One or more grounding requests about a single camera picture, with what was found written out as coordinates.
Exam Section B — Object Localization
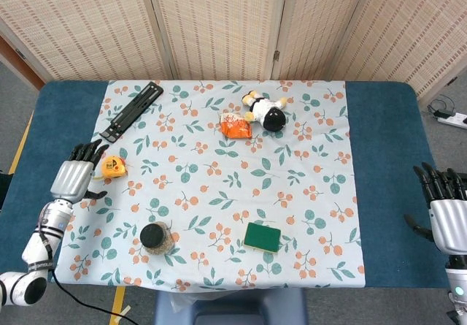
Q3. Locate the blue table cover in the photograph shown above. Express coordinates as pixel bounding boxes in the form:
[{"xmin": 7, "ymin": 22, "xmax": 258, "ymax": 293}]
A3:
[{"xmin": 0, "ymin": 80, "xmax": 449, "ymax": 289}]

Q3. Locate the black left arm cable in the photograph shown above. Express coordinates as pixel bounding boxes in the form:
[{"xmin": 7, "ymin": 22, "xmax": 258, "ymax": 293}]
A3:
[{"xmin": 36, "ymin": 229, "xmax": 142, "ymax": 325}]

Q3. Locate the floral print tablecloth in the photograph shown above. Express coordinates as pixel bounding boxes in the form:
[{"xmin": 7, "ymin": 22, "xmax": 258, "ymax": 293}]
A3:
[{"xmin": 60, "ymin": 79, "xmax": 366, "ymax": 292}]

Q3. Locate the white power strip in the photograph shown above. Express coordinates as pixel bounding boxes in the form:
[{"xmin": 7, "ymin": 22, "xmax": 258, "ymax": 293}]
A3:
[{"xmin": 437, "ymin": 112, "xmax": 467, "ymax": 129}]

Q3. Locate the brown wooden board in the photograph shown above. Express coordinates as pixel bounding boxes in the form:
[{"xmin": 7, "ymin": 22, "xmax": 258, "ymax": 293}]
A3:
[{"xmin": 0, "ymin": 34, "xmax": 45, "ymax": 92}]

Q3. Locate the black white plush toy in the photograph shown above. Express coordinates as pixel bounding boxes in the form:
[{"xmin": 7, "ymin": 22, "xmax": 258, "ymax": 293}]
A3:
[{"xmin": 242, "ymin": 90, "xmax": 288, "ymax": 133}]

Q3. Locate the green yellow sponge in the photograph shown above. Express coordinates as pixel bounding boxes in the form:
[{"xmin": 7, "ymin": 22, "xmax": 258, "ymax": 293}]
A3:
[{"xmin": 243, "ymin": 221, "xmax": 282, "ymax": 255}]

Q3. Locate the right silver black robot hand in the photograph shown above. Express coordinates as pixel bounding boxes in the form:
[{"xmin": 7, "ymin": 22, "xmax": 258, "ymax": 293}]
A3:
[{"xmin": 403, "ymin": 162, "xmax": 467, "ymax": 256}]

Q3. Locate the glass jar with black lid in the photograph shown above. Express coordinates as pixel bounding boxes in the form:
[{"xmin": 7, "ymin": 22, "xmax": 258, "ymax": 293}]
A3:
[{"xmin": 139, "ymin": 221, "xmax": 174, "ymax": 256}]

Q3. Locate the woven folding screen panel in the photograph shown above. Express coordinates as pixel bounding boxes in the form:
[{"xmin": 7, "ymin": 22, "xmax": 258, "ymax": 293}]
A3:
[
  {"xmin": 271, "ymin": 0, "xmax": 377, "ymax": 81},
  {"xmin": 144, "ymin": 0, "xmax": 290, "ymax": 81},
  {"xmin": 0, "ymin": 0, "xmax": 176, "ymax": 82},
  {"xmin": 330, "ymin": 0, "xmax": 467, "ymax": 99}
]

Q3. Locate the yellow tape measure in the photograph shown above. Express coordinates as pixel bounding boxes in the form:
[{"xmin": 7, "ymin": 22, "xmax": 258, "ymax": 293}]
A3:
[{"xmin": 93, "ymin": 154, "xmax": 129, "ymax": 182}]

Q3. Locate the black box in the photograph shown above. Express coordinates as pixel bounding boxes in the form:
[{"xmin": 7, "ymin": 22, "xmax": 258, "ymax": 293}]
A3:
[{"xmin": 0, "ymin": 171, "xmax": 9, "ymax": 213}]

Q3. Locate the black folding stand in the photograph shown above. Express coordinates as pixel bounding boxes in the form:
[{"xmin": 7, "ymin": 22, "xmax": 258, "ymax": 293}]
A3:
[{"xmin": 99, "ymin": 80, "xmax": 164, "ymax": 144}]

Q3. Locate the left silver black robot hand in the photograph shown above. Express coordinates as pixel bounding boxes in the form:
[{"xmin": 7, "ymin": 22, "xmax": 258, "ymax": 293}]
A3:
[{"xmin": 49, "ymin": 138, "xmax": 109, "ymax": 204}]

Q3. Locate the orange snack packet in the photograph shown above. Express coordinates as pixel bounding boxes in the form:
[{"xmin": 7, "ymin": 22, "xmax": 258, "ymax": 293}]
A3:
[{"xmin": 218, "ymin": 112, "xmax": 253, "ymax": 139}]

